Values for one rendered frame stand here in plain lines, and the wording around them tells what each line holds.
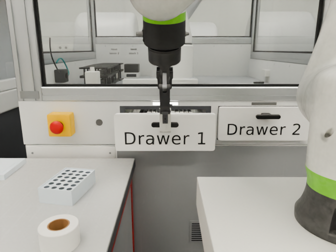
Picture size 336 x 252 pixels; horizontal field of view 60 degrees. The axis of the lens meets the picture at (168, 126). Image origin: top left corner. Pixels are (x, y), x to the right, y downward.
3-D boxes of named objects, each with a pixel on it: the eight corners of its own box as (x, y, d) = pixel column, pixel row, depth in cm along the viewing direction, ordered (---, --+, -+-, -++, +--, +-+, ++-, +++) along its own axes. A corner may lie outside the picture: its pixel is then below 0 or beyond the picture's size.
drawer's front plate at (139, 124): (214, 151, 85) (216, 114, 82) (115, 151, 85) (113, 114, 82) (214, 149, 86) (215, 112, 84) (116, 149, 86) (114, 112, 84)
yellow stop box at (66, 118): (70, 137, 90) (68, 115, 89) (47, 137, 90) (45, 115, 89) (75, 133, 95) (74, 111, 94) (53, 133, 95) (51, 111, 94)
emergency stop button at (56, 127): (62, 134, 88) (61, 121, 87) (49, 134, 88) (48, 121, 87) (66, 132, 91) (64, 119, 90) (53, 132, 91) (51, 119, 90)
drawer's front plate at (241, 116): (307, 140, 94) (311, 107, 91) (217, 140, 94) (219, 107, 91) (305, 139, 96) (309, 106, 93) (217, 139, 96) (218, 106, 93)
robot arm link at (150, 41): (191, 24, 58) (188, 13, 66) (132, 24, 58) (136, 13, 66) (189, 53, 62) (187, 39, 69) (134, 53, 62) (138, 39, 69)
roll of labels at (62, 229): (58, 262, 49) (55, 241, 48) (31, 248, 52) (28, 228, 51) (88, 239, 55) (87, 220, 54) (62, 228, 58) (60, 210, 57)
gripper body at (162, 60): (148, 38, 69) (150, 75, 74) (146, 51, 62) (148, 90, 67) (180, 38, 69) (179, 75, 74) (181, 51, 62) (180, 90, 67)
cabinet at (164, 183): (306, 334, 116) (335, 144, 96) (48, 334, 116) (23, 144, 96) (245, 208, 209) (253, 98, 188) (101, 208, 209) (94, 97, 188)
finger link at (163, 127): (170, 109, 75) (170, 110, 74) (170, 131, 79) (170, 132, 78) (159, 109, 75) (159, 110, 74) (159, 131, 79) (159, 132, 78)
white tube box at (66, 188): (72, 206, 66) (71, 191, 65) (39, 202, 68) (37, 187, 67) (95, 182, 78) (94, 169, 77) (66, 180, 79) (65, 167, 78)
